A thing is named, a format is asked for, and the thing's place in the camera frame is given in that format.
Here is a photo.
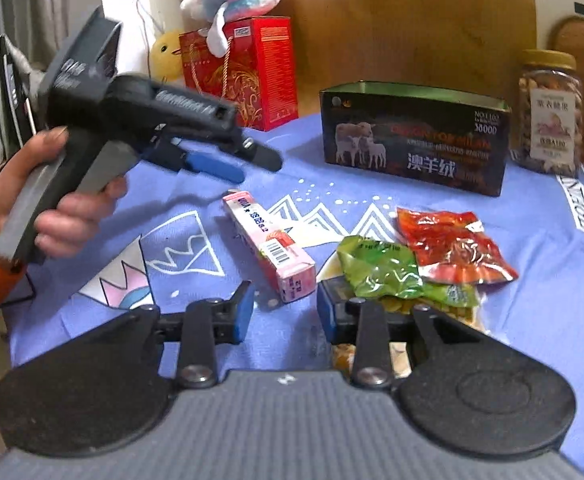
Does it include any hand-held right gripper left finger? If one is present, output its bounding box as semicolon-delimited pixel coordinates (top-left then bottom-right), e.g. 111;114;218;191
148;280;256;390

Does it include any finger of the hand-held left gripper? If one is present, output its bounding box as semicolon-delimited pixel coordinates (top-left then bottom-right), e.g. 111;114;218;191
154;137;247;183
222;132;284;172

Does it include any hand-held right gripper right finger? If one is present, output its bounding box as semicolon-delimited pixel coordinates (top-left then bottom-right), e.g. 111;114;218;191
317;279;454;391

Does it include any pink snack box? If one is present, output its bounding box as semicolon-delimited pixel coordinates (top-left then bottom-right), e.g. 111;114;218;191
222;190;318;304

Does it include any green snack packet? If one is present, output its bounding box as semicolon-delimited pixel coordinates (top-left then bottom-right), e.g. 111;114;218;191
336;235;482;328

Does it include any red snack packet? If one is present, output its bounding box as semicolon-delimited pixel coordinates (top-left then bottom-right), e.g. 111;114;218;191
396;206;520;285

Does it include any dark sheep-print box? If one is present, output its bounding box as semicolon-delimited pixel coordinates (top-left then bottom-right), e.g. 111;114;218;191
319;80;513;198

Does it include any person's left hand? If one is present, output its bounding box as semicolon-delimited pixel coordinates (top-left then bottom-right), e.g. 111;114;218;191
0;127;129;261

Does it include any blue printed cloth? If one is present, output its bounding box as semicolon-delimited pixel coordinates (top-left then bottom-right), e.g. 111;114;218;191
2;112;584;466

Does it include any yellow plush toy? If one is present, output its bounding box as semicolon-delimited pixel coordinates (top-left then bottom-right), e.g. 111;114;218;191
151;30;187;86

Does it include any red gift bag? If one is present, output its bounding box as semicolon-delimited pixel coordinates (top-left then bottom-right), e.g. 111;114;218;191
179;16;299;132

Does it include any black bag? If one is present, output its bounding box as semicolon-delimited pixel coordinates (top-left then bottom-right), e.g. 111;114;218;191
0;34;48;173

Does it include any grey curtain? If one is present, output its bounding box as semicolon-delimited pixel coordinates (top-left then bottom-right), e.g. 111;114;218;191
0;0;104;106

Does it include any pastel plush toy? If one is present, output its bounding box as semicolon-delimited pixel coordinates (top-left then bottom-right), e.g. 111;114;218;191
179;0;285;56

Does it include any wooden headboard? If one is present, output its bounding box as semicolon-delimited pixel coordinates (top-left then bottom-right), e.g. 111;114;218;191
272;0;538;121

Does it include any clear jar of nuts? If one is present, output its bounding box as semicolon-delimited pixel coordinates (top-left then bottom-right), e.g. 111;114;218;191
512;49;584;177

